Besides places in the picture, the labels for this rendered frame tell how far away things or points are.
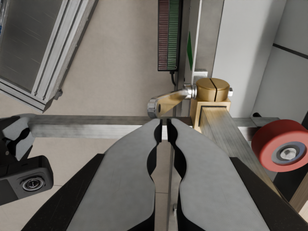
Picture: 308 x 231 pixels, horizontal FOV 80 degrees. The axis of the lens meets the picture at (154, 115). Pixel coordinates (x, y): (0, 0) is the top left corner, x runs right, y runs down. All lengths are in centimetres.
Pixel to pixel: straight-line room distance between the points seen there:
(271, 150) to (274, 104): 24
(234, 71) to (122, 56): 76
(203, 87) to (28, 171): 25
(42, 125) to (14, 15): 80
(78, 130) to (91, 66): 92
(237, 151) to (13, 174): 26
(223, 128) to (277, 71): 32
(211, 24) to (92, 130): 31
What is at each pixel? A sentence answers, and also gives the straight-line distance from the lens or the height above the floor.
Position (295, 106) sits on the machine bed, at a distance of 48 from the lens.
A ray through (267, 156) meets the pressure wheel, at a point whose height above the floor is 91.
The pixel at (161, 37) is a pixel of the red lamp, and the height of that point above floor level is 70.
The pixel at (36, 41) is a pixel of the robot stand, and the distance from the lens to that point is 109.
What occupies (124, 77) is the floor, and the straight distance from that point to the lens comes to 121.
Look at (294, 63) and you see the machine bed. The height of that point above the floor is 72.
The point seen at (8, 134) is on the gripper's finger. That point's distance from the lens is 36.
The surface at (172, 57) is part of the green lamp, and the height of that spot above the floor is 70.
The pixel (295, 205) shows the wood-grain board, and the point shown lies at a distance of 49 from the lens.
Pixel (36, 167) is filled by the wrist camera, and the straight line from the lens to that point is 28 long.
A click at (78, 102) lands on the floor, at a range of 138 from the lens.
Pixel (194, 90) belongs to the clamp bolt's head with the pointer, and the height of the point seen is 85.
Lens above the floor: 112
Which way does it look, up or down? 59 degrees down
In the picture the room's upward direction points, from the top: 176 degrees counter-clockwise
